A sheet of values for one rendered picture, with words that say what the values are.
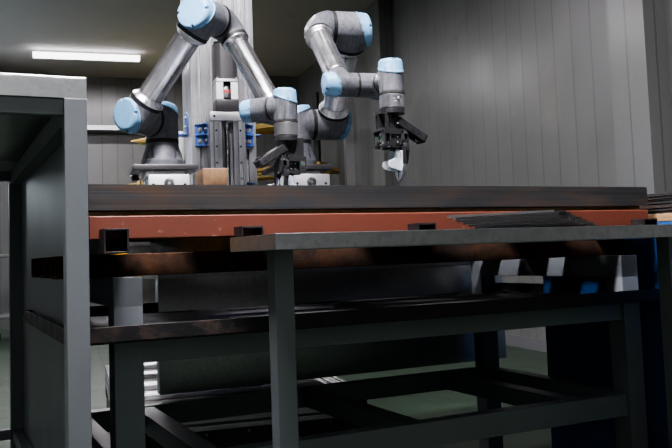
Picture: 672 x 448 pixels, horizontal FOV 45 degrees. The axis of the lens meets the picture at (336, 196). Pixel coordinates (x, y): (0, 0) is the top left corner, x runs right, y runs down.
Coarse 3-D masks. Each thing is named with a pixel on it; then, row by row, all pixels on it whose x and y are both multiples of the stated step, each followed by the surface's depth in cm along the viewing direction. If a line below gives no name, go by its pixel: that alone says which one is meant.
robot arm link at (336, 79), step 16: (320, 16) 277; (304, 32) 276; (320, 32) 270; (320, 48) 264; (336, 48) 264; (320, 64) 260; (336, 64) 254; (336, 80) 247; (352, 80) 249; (336, 96) 250; (352, 96) 252
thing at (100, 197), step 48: (96, 192) 168; (144, 192) 173; (192, 192) 177; (240, 192) 182; (288, 192) 187; (336, 192) 193; (384, 192) 198; (432, 192) 204; (480, 192) 211; (528, 192) 217; (576, 192) 225; (624, 192) 232
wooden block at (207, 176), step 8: (208, 168) 191; (216, 168) 192; (224, 168) 193; (200, 176) 194; (208, 176) 191; (216, 176) 192; (224, 176) 192; (200, 184) 194; (208, 184) 191; (216, 184) 192; (224, 184) 192
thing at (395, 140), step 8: (376, 112) 243; (384, 112) 241; (392, 112) 241; (400, 112) 242; (376, 120) 243; (384, 120) 243; (392, 120) 242; (376, 128) 243; (384, 128) 239; (392, 128) 242; (400, 128) 243; (376, 136) 245; (384, 136) 238; (392, 136) 240; (400, 136) 241; (384, 144) 238; (392, 144) 239; (400, 144) 241
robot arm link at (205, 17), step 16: (192, 0) 266; (208, 0) 266; (192, 16) 265; (208, 16) 265; (224, 16) 272; (176, 32) 272; (192, 32) 267; (208, 32) 270; (224, 32) 276; (176, 48) 271; (192, 48) 272; (160, 64) 273; (176, 64) 272; (160, 80) 274; (144, 96) 275; (160, 96) 277; (128, 112) 275; (144, 112) 276; (160, 112) 285; (128, 128) 276; (144, 128) 279
